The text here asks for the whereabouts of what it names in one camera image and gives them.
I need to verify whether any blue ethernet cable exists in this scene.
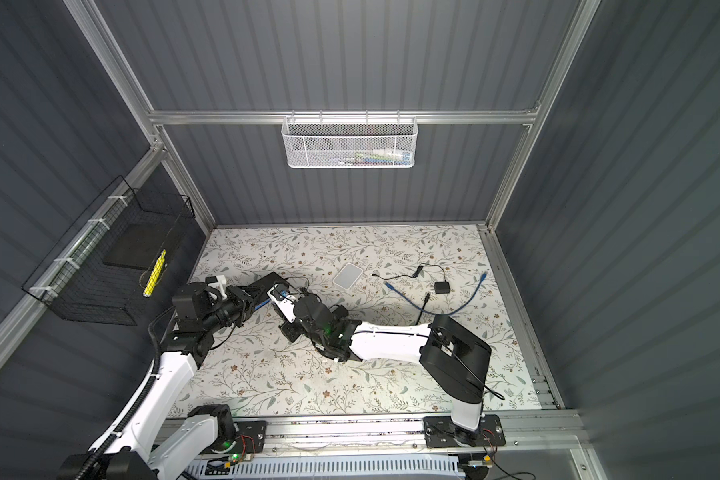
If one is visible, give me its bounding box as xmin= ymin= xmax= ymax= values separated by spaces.
xmin=385 ymin=271 xmax=488 ymax=318

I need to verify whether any black pad in basket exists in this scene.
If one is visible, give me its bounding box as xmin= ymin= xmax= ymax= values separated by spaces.
xmin=103 ymin=224 xmax=169 ymax=270

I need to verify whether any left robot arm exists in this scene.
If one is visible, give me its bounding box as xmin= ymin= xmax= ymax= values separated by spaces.
xmin=57 ymin=276 xmax=267 ymax=479

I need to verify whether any white mesh wall basket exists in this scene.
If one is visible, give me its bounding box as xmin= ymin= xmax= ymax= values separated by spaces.
xmin=281 ymin=118 xmax=419 ymax=169

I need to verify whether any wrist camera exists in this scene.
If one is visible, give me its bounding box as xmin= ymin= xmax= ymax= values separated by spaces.
xmin=267 ymin=283 xmax=297 ymax=323
xmin=205 ymin=274 xmax=228 ymax=300

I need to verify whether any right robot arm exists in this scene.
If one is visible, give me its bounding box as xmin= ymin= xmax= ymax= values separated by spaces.
xmin=268 ymin=286 xmax=492 ymax=446

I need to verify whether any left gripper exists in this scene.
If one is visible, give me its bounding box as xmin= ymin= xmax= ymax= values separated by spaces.
xmin=202 ymin=283 xmax=263 ymax=336

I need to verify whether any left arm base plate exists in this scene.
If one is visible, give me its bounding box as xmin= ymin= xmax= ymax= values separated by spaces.
xmin=201 ymin=421 xmax=268 ymax=457

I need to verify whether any white ventilated cable duct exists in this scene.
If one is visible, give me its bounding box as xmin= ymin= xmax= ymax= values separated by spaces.
xmin=185 ymin=454 xmax=466 ymax=479

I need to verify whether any yellow item in basket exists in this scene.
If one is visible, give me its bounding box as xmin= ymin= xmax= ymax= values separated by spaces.
xmin=142 ymin=249 xmax=167 ymax=298

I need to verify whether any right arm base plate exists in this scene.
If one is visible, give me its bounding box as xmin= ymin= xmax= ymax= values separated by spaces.
xmin=422 ymin=415 xmax=506 ymax=449

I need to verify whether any black wire wall basket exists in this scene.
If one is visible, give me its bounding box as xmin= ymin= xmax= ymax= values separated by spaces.
xmin=22 ymin=176 xmax=195 ymax=326

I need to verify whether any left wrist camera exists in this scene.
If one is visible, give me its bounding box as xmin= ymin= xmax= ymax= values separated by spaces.
xmin=205 ymin=274 xmax=228 ymax=300

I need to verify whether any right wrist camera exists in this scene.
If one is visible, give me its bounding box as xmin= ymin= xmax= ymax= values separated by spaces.
xmin=267 ymin=283 xmax=297 ymax=323

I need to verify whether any white flat box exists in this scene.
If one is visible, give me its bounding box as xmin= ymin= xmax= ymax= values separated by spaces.
xmin=333 ymin=263 xmax=364 ymax=290

